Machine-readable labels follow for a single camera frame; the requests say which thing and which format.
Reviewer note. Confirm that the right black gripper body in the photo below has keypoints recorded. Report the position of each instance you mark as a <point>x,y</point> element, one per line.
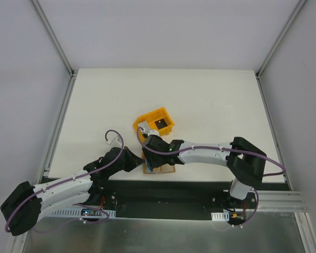
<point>149,162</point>

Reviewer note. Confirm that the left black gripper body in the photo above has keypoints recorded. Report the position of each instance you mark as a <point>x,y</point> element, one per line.
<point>128,160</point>

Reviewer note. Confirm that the orange leather card holder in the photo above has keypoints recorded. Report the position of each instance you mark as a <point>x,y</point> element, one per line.
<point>160,170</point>

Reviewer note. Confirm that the yellow plastic bin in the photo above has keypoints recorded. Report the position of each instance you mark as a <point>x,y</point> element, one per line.
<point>153,116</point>

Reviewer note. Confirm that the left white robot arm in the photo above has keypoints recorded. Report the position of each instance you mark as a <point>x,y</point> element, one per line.
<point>28,203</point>

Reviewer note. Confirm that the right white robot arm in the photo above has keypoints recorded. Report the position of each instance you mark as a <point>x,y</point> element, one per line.
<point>243,159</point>

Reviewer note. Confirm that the black credit card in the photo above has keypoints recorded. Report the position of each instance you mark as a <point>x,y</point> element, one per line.
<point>160,124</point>

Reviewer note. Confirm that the grey credit card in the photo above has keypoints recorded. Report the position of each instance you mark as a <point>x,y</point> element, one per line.
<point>143,126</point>

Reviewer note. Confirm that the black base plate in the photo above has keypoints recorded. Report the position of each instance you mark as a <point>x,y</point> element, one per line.
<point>167,199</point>

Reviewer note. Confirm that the left white cable duct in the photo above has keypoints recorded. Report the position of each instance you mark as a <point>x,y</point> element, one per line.
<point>77,212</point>

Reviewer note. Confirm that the white cable duct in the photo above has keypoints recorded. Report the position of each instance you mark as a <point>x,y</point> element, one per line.
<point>77,212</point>
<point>220,216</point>

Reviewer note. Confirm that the right white cable duct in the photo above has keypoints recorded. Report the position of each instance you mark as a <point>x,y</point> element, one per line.
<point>220,216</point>

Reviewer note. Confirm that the right aluminium rail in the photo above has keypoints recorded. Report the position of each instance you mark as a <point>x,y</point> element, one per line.
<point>282,201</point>

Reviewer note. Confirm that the left aluminium frame post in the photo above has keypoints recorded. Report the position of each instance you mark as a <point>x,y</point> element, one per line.
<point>40,13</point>

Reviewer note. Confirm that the aluminium frame post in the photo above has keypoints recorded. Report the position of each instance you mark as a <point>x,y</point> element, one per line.
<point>298,8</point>
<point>40,13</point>

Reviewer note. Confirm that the right aluminium frame post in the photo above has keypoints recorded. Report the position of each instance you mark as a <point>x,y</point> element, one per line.
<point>298,8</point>

